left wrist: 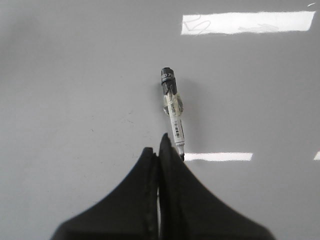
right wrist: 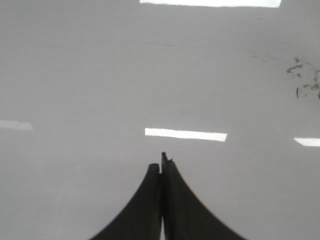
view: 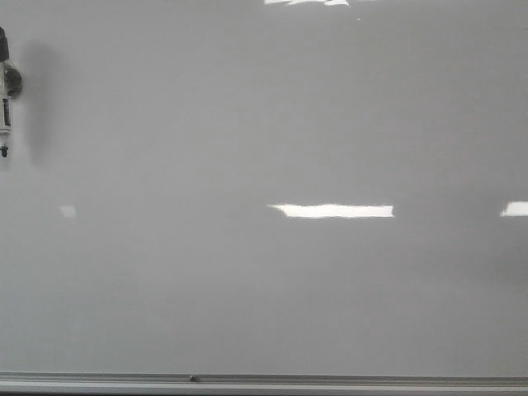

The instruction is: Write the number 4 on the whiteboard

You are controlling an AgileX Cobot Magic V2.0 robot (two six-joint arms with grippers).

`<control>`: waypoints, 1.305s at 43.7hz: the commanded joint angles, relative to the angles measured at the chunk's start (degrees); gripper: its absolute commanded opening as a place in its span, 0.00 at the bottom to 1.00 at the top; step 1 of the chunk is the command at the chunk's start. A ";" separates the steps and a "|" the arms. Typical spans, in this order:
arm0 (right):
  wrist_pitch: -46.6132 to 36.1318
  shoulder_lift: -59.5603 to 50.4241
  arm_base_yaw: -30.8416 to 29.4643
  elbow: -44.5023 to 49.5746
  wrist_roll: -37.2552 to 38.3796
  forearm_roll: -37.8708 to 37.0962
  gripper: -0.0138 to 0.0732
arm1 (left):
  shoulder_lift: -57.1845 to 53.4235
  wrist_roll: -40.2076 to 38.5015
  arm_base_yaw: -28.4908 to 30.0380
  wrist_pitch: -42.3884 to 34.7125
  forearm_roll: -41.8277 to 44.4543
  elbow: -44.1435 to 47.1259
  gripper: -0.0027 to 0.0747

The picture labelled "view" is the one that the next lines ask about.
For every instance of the white whiteboard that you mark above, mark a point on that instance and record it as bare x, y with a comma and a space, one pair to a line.
265, 198

